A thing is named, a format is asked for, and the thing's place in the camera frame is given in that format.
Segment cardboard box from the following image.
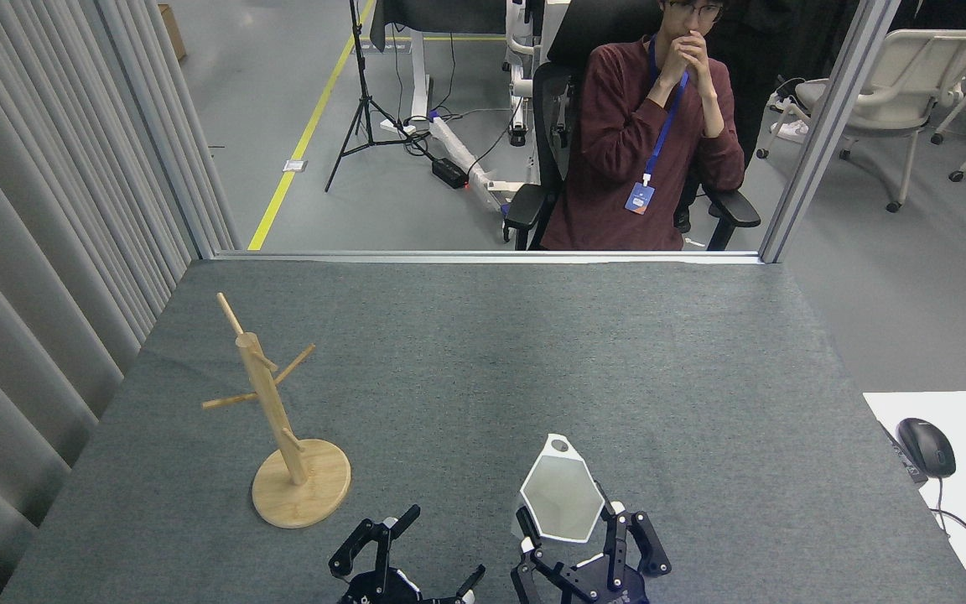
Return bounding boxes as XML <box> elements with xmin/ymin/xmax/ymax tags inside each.
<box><xmin>156</xmin><ymin>4</ymin><xmax>188</xmax><ymax>61</ymax></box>

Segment black tripod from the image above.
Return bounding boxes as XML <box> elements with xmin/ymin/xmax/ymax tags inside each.
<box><xmin>325</xmin><ymin>0</ymin><xmax>434</xmax><ymax>194</ymax></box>

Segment black computer mouse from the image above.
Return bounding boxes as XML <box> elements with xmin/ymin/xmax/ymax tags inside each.
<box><xmin>896</xmin><ymin>418</ymin><xmax>957</xmax><ymax>479</ymax></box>

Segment wooden cup storage rack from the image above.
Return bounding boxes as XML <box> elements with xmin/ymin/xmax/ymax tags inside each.
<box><xmin>202</xmin><ymin>292</ymin><xmax>352</xmax><ymax>529</ymax></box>

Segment black labelled device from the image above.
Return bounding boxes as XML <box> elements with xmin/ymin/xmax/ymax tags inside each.
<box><xmin>880</xmin><ymin>422</ymin><xmax>928</xmax><ymax>487</ymax></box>

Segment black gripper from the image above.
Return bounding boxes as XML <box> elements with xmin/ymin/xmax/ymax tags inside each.
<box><xmin>511</xmin><ymin>503</ymin><xmax>673</xmax><ymax>604</ymax></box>
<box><xmin>330</xmin><ymin>505</ymin><xmax>486</xmax><ymax>604</ymax></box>

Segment person's left hand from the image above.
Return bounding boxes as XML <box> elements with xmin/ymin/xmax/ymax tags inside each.
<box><xmin>688</xmin><ymin>34</ymin><xmax>717</xmax><ymax>93</ymax></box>

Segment black-rimmed glasses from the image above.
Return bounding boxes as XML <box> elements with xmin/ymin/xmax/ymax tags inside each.
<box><xmin>667</xmin><ymin>0</ymin><xmax>724</xmax><ymax>23</ymax></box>

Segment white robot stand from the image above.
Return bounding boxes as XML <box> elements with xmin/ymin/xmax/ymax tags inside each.
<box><xmin>500</xmin><ymin>0</ymin><xmax>576</xmax><ymax>187</ymax></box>

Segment blue lanyard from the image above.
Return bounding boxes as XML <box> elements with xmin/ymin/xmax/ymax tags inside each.
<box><xmin>624</xmin><ymin>35</ymin><xmax>690</xmax><ymax>216</ymax></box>

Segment standing person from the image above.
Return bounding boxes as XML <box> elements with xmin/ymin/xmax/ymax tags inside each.
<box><xmin>676</xmin><ymin>0</ymin><xmax>861</xmax><ymax>236</ymax></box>

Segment grey curtain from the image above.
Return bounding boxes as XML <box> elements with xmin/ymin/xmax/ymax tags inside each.
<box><xmin>0</xmin><ymin>0</ymin><xmax>241</xmax><ymax>604</ymax></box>

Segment white chair with armrests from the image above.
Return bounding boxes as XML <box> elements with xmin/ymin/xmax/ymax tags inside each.
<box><xmin>756</xmin><ymin>29</ymin><xmax>966</xmax><ymax>213</ymax></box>

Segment black office chair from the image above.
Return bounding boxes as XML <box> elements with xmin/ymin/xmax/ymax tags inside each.
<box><xmin>504</xmin><ymin>0</ymin><xmax>761</xmax><ymax>251</ymax></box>

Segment aluminium frame rail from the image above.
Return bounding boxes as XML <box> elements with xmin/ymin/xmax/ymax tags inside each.
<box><xmin>213</xmin><ymin>250</ymin><xmax>765</xmax><ymax>266</ymax></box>

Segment white hexagonal cup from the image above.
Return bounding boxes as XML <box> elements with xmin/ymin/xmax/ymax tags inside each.
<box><xmin>519</xmin><ymin>433</ymin><xmax>606</xmax><ymax>544</ymax></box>

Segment person's right hand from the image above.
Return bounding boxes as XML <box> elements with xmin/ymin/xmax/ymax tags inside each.
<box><xmin>659</xmin><ymin>32</ymin><xmax>695</xmax><ymax>85</ymax></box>

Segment white desk frame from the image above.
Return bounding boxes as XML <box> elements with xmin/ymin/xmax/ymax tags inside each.
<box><xmin>370</xmin><ymin>0</ymin><xmax>534</xmax><ymax>212</ymax></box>

